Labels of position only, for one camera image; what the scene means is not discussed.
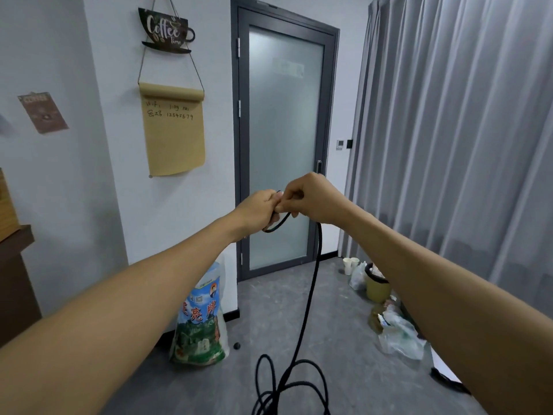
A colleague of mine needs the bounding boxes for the person's right hand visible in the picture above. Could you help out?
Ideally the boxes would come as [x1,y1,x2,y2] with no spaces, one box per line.
[275,172,353,226]

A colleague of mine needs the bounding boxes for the person's left hand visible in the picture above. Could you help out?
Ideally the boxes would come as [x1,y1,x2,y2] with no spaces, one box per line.
[235,190,284,242]

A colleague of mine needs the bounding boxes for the black cable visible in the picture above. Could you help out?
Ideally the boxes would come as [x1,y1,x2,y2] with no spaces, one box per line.
[251,190,332,415]

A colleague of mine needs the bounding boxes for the person's right forearm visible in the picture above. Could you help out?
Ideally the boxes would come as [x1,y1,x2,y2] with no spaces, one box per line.
[340,206,553,415]

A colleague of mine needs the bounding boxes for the person's left forearm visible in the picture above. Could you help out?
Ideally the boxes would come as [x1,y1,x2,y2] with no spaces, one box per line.
[0,208,244,415]

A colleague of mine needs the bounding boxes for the grey frosted glass door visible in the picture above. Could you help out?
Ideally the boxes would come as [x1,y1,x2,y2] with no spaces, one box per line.
[230,0,340,282]

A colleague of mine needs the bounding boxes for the white plastic bag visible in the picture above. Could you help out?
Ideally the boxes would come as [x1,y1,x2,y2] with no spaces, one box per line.
[349,261,368,292]

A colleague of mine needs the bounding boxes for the hanging kraft paper roll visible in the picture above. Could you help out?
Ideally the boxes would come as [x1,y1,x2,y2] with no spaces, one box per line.
[139,82,206,178]

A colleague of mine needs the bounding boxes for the yellow trash bin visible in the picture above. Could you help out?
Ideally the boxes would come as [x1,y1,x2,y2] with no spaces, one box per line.
[364,263,393,304]

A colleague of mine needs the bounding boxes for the printed blue green rice sack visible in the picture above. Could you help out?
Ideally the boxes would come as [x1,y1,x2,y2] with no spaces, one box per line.
[169,254,231,367]

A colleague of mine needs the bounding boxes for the yellowish plastic bag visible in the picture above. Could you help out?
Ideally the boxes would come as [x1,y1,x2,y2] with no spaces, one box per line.
[368,302,389,334]

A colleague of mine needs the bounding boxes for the crumpled clear plastic bags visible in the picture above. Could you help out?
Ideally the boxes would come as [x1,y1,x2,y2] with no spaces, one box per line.
[378,303,428,360]

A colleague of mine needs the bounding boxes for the grey curtain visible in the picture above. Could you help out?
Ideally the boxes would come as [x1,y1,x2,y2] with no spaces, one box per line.
[339,0,553,318]

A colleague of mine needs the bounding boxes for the light wooden box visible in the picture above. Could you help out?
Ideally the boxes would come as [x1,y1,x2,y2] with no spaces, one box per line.
[0,168,21,243]

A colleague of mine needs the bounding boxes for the dark wooden counter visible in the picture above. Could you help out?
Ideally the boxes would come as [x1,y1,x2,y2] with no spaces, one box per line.
[0,225,43,347]

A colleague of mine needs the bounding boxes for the cup-shaped black wall sign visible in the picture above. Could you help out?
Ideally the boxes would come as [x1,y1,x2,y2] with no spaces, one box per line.
[137,0,205,95]

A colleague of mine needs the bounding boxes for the brown wall poster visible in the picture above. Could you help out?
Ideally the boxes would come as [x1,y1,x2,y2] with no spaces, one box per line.
[18,92,69,135]

